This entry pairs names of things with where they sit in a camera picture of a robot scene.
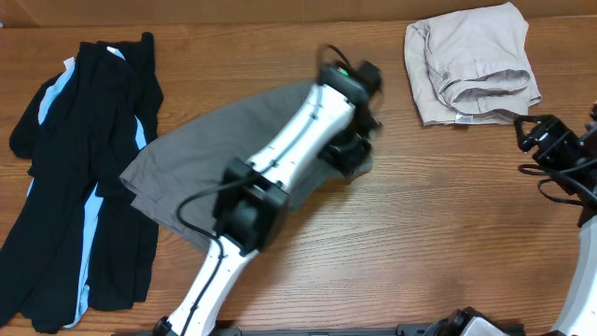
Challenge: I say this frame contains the beige folded shorts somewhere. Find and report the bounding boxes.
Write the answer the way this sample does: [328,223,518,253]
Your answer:
[404,3,542,126]

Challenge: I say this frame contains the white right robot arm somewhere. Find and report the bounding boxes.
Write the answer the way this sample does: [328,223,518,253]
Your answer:
[514,111,596,335]

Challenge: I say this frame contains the black garment with blue stripes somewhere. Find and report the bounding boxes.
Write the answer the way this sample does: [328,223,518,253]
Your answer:
[1,32,163,333]

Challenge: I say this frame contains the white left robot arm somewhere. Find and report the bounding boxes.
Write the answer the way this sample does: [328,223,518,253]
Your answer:
[152,61,382,335]

